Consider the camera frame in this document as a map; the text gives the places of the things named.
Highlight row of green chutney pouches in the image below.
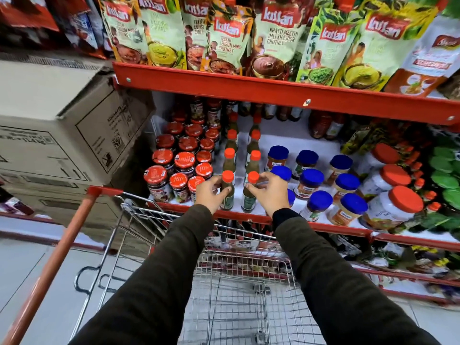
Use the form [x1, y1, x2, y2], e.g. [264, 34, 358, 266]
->
[98, 0, 450, 92]

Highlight orange-red metal bar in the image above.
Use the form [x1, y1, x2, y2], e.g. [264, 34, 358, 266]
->
[0, 186, 123, 345]

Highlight person's left hand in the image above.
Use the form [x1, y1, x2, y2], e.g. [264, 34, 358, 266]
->
[194, 175, 233, 214]

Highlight row of dark sauce bottles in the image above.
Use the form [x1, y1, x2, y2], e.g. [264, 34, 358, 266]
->
[172, 96, 346, 140]

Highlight green and yellow packets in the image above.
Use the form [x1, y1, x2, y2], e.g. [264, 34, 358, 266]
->
[339, 121, 382, 157]

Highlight person's right hand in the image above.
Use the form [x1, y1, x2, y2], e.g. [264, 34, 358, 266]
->
[245, 172, 290, 217]

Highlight metal wire shopping cart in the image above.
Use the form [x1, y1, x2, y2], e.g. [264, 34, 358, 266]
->
[70, 192, 326, 345]

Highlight pile of dark red packets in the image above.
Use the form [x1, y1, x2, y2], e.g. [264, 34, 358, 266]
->
[0, 0, 110, 60]

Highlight cardboard box with black print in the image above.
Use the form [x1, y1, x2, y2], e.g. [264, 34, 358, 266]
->
[0, 169, 151, 255]

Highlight group of green-lid jars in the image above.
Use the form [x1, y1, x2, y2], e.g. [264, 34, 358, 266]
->
[427, 134, 460, 241]

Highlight large cardboard box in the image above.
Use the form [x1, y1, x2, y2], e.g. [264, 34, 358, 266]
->
[0, 60, 156, 186]

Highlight assorted colourful packets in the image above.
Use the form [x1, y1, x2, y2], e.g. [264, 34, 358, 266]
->
[323, 231, 460, 303]

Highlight green sauce bottle orange cap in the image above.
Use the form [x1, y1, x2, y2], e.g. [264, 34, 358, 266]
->
[241, 171, 260, 213]
[220, 170, 236, 211]

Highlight row of small orange-cap bottles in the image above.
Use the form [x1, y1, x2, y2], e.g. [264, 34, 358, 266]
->
[402, 140, 443, 217]

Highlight group of blue-lid jars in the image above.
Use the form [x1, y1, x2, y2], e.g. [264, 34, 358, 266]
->
[264, 145, 369, 227]

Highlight white and orange pouch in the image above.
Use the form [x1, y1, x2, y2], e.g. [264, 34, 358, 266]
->
[383, 11, 460, 99]

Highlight group of red-lid dark jars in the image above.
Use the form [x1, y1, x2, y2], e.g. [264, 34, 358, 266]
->
[144, 120, 221, 204]

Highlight person's left forearm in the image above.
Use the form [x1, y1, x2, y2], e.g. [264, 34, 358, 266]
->
[68, 204, 216, 345]

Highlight red metal shelf rack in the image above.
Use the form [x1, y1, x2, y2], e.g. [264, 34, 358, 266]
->
[86, 61, 460, 306]

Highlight rows of green orange-capped bottles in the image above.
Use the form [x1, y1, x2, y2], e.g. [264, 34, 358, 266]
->
[222, 111, 263, 176]

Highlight large white jar orange lid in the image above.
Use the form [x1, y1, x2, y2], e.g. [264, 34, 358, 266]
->
[359, 164, 412, 201]
[354, 143, 400, 180]
[359, 185, 425, 232]

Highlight person's right forearm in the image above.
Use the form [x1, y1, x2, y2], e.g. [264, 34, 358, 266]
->
[271, 208, 441, 345]

